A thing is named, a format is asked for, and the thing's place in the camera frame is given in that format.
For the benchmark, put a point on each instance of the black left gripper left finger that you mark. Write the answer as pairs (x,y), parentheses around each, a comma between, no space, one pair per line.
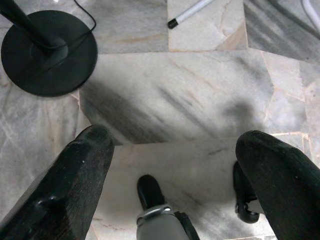
(62,187)

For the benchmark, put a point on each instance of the black round floor stand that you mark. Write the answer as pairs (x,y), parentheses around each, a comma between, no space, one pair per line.
(75,70)

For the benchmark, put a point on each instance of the white table leg black tip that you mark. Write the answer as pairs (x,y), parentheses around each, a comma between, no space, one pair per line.
(187,14)

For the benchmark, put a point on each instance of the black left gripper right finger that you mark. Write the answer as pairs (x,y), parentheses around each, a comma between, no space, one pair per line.
(287,190)

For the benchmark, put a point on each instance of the white curved tube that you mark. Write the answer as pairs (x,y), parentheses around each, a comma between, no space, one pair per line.
(310,12)

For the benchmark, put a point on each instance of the robot left leg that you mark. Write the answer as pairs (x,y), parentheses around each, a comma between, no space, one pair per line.
(155,225)

